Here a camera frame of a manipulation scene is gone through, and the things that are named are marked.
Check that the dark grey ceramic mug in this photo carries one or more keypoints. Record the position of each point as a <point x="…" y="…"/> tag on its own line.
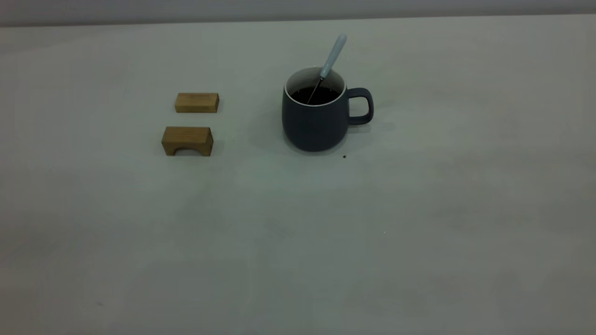
<point x="314" y="125"/>

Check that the black coffee liquid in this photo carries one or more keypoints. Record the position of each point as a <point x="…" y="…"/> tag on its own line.
<point x="326" y="96"/>

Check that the arched wooden block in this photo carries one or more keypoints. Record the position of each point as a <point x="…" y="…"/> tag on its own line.
<point x="187" y="136"/>

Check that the solid rectangular wooden block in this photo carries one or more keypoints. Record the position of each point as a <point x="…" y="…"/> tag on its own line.
<point x="196" y="102"/>

